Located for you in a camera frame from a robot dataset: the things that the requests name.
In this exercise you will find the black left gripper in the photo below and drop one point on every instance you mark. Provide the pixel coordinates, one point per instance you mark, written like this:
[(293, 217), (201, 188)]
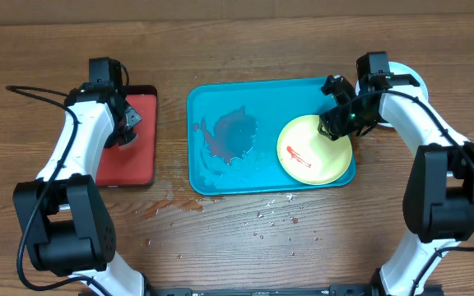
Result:
[(133, 118)]

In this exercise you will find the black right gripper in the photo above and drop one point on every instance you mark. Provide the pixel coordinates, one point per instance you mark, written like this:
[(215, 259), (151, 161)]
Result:
[(338, 125)]

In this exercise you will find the yellow green plate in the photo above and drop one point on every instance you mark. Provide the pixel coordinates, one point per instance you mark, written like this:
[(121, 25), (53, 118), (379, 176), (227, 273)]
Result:
[(310, 157)]

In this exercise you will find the dark green sponge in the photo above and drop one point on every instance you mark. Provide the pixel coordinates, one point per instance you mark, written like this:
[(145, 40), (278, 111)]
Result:
[(127, 140)]

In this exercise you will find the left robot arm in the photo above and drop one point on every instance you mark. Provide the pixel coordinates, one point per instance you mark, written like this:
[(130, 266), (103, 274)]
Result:
[(67, 232)]

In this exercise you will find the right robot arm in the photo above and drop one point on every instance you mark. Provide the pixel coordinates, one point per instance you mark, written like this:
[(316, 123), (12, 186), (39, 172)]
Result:
[(438, 203)]

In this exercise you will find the dark red rectangular tray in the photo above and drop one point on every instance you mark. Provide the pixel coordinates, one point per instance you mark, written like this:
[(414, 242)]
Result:
[(133, 164)]

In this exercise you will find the teal plastic tray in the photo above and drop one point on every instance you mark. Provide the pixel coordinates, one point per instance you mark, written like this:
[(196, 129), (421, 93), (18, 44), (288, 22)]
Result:
[(233, 130)]

